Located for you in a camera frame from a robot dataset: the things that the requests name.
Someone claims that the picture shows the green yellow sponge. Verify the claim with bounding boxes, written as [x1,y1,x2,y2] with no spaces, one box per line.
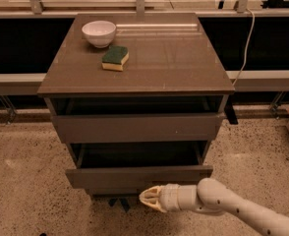
[102,46,129,72]

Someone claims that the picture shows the grey metal rail barrier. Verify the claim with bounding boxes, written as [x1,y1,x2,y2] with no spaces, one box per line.
[0,0,289,96]

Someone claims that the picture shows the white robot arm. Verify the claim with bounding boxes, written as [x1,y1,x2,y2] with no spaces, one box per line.
[140,178,289,236]

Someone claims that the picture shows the grey drawer cabinet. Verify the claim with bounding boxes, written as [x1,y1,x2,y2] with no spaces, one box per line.
[36,12,236,202]

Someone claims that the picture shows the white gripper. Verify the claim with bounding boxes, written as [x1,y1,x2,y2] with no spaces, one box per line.
[140,184,198,212]

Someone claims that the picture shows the grey drawer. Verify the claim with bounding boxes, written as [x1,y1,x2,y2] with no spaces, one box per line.
[46,95,226,144]
[66,141,213,196]

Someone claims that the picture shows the white cable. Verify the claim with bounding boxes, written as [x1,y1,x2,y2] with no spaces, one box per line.
[231,8,257,88]

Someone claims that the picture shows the grey top drawer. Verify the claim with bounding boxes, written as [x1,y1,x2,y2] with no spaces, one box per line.
[46,95,226,144]

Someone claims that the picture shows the white ceramic bowl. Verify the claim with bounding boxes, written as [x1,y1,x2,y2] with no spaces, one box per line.
[82,21,117,48]

